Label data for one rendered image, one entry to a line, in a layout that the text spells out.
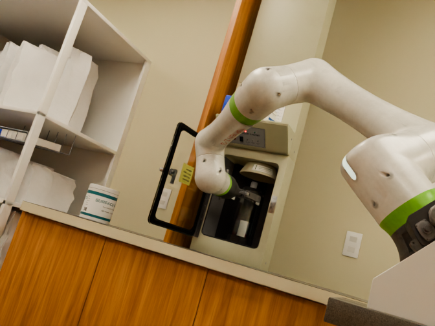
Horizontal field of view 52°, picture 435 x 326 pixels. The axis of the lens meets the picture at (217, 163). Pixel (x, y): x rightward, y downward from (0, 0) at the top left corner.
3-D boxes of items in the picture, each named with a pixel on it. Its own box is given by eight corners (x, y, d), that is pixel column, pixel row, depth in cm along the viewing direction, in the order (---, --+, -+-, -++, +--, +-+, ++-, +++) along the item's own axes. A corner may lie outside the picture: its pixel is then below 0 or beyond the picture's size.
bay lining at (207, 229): (222, 240, 208) (241, 169, 214) (274, 255, 196) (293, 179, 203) (200, 233, 186) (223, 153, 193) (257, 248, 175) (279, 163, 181)
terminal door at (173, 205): (193, 237, 185) (219, 147, 192) (147, 222, 160) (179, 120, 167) (191, 237, 185) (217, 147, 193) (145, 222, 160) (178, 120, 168)
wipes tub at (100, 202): (91, 220, 198) (102, 188, 200) (114, 227, 192) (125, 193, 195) (72, 215, 186) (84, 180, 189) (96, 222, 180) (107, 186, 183)
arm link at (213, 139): (230, 123, 127) (264, 128, 131) (228, 88, 131) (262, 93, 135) (190, 161, 159) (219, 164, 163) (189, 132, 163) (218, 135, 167)
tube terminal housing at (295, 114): (211, 254, 208) (254, 104, 223) (277, 273, 194) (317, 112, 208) (188, 248, 186) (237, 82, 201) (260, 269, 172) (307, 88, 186)
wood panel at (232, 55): (210, 253, 225) (278, 11, 251) (215, 255, 223) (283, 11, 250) (162, 241, 181) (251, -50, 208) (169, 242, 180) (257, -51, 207)
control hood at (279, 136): (219, 143, 195) (225, 123, 197) (289, 156, 181) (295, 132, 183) (208, 134, 185) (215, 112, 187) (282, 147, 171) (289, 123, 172)
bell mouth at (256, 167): (246, 178, 206) (250, 167, 207) (283, 186, 198) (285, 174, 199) (233, 168, 190) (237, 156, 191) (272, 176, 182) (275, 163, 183)
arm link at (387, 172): (468, 189, 86) (404, 118, 94) (414, 213, 79) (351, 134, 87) (428, 222, 96) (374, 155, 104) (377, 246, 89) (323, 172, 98)
